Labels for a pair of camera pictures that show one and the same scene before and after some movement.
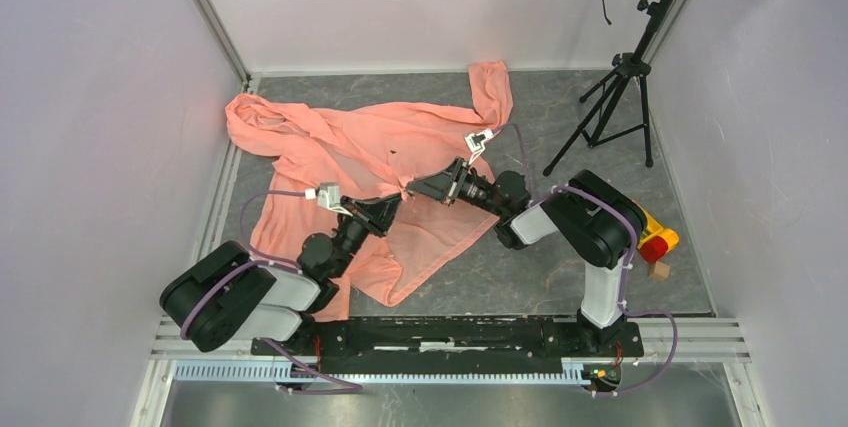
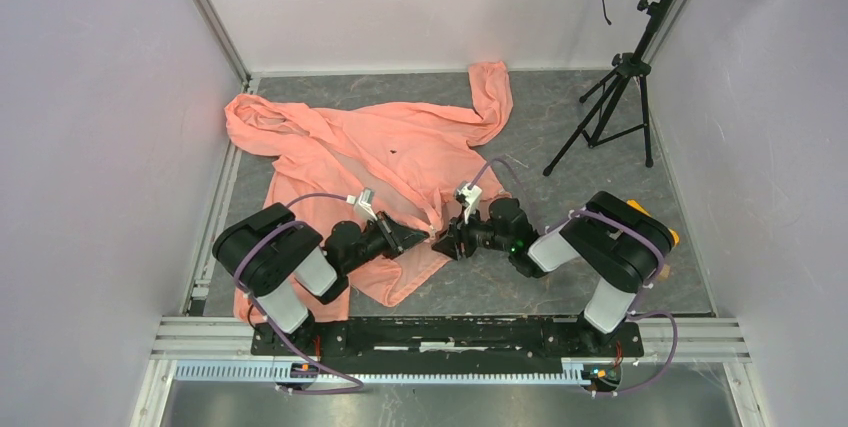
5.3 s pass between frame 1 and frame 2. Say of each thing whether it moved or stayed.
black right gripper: moved
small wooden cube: stayed
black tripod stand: stayed
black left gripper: moved
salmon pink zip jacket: stayed
